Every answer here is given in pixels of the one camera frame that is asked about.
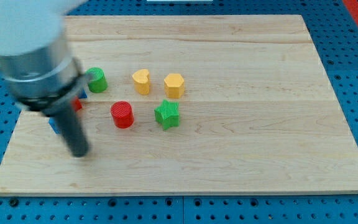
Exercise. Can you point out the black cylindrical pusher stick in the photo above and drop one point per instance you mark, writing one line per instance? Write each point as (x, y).
(69, 127)

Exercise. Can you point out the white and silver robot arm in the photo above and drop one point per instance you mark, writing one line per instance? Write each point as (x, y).
(38, 66)

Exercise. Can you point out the blue cube block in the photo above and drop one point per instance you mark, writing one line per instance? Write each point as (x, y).
(53, 125)

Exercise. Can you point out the red block behind pusher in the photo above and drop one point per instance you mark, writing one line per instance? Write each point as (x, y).
(76, 104)

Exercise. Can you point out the blue block upper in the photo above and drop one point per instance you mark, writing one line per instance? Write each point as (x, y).
(82, 94)

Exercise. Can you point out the green cylinder block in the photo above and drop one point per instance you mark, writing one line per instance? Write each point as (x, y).
(98, 82)

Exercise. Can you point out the red cylinder block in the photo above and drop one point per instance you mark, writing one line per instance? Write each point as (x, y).
(122, 114)

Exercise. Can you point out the yellow heart block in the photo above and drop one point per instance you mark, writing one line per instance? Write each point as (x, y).
(141, 79)

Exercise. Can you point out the green star block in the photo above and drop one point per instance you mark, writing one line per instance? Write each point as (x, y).
(167, 114)

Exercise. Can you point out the wooden board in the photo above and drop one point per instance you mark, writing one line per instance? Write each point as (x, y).
(258, 116)

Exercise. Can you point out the yellow hexagon block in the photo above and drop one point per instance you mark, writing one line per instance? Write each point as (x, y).
(174, 85)

